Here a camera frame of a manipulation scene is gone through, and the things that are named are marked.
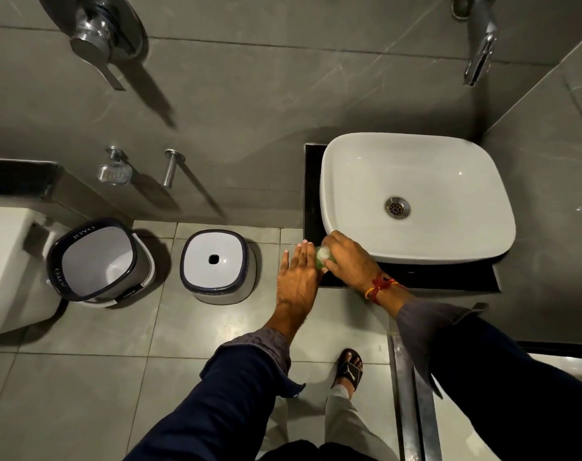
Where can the red thread wristband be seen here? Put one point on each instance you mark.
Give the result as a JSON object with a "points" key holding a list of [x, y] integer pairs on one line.
{"points": [[380, 285]]}

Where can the person's left forearm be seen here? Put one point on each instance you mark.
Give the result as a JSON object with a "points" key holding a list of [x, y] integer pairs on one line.
{"points": [[233, 393]]}

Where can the white ceramic wash basin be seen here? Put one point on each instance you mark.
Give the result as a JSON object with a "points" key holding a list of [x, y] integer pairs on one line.
{"points": [[444, 177]]}

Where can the black sandal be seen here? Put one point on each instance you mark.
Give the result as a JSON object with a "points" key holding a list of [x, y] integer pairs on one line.
{"points": [[348, 372]]}

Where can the white wall-hung toilet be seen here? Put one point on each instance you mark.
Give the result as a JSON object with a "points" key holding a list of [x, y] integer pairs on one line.
{"points": [[10, 268]]}

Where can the person's right hand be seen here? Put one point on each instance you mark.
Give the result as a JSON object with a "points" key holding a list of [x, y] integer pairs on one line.
{"points": [[352, 264]]}

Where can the chrome wall basin tap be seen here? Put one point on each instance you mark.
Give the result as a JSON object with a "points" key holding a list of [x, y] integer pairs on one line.
{"points": [[482, 38]]}

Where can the chrome wall spout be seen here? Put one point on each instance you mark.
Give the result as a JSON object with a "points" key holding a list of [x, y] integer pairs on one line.
{"points": [[170, 168]]}

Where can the person's right thumb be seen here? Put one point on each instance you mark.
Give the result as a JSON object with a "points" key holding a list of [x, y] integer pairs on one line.
{"points": [[332, 268]]}

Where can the person's right forearm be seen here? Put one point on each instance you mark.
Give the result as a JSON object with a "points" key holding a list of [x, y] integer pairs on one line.
{"points": [[488, 374]]}

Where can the small green bottle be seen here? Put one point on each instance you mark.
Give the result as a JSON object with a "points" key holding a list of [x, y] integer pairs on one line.
{"points": [[322, 256]]}

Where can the chrome basin drain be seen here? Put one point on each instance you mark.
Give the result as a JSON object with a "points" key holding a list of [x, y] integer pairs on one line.
{"points": [[397, 208]]}

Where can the black stone counter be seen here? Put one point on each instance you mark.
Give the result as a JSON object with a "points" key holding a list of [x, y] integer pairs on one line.
{"points": [[312, 187]]}

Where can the steel floor threshold strip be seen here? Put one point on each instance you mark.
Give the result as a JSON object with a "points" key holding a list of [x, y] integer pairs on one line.
{"points": [[413, 403]]}

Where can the person's left hand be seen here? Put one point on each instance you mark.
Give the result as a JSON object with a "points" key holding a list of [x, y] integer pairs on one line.
{"points": [[296, 288]]}

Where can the white bucket with dark rim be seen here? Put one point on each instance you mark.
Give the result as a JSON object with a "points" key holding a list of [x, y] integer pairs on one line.
{"points": [[96, 261]]}

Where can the white plastic bath stool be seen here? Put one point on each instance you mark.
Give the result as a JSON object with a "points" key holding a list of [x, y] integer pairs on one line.
{"points": [[216, 264]]}

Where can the person's left little finger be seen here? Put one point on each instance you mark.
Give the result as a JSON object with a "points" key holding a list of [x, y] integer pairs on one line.
{"points": [[284, 262]]}

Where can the chrome shower mixer valve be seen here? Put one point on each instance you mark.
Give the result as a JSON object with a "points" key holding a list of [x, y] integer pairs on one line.
{"points": [[99, 28]]}

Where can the person's left middle finger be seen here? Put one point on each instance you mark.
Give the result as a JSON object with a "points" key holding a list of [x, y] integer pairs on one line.
{"points": [[304, 255]]}

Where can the person's leg in grey trousers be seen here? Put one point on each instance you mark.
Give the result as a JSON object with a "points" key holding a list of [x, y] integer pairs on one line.
{"points": [[353, 427]]}

